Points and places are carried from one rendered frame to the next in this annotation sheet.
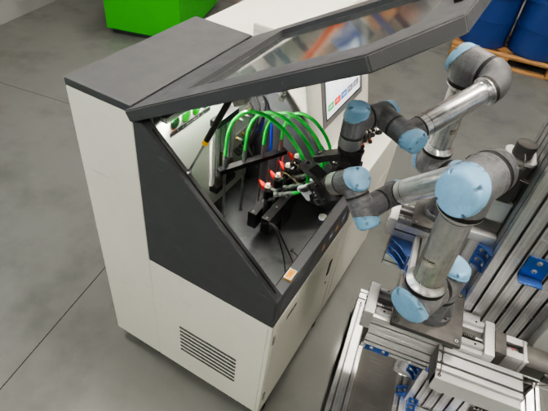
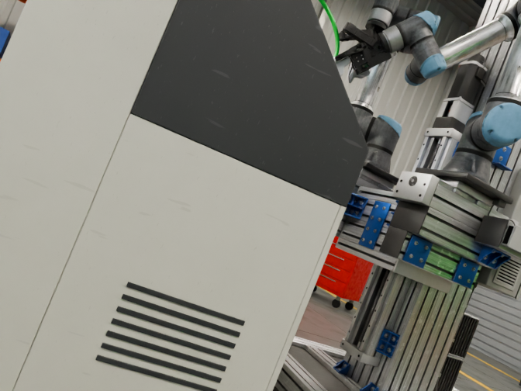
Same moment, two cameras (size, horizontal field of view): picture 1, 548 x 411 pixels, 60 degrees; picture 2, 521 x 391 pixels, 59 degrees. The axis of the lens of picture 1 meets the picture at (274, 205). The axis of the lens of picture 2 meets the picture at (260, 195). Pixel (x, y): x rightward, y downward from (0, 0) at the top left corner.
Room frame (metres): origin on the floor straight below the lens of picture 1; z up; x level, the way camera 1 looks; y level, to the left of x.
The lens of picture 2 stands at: (0.19, 0.87, 0.70)
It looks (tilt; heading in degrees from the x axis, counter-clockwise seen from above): 2 degrees up; 320
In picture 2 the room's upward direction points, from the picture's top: 22 degrees clockwise
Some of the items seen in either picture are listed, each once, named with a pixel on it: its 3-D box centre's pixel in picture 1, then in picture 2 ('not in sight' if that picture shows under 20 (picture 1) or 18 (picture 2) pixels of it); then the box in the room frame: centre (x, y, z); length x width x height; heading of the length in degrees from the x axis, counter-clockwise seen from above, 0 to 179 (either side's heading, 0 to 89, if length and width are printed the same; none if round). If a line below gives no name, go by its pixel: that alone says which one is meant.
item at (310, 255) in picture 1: (312, 252); not in sight; (1.30, -0.18, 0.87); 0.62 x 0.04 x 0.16; 155
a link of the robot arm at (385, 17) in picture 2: (350, 140); (378, 20); (1.28, -0.22, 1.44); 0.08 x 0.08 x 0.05
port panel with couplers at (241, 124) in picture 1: (245, 114); not in sight; (1.72, 0.17, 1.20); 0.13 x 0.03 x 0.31; 155
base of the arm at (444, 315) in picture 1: (434, 298); (468, 168); (0.97, -0.55, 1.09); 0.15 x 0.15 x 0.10
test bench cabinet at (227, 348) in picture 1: (249, 293); (172, 280); (1.41, 0.06, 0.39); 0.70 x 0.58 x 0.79; 155
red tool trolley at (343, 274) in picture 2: not in sight; (335, 266); (3.84, -3.70, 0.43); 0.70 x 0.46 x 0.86; 10
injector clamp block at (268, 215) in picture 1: (277, 206); not in sight; (1.50, -0.02, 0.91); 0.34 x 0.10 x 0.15; 155
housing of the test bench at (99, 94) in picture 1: (219, 168); (91, 126); (1.91, 0.31, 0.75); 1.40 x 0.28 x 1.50; 155
